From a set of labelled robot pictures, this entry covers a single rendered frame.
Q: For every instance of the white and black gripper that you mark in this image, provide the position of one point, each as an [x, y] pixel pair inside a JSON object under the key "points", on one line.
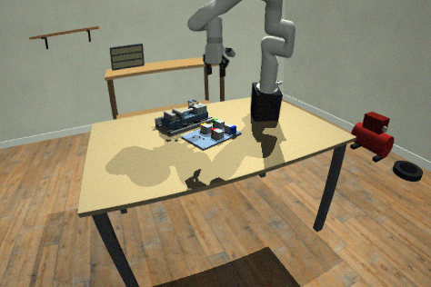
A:
{"points": [[214, 54]]}

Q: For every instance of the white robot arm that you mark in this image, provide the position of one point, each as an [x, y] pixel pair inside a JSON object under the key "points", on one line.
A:
{"points": [[270, 46]]}

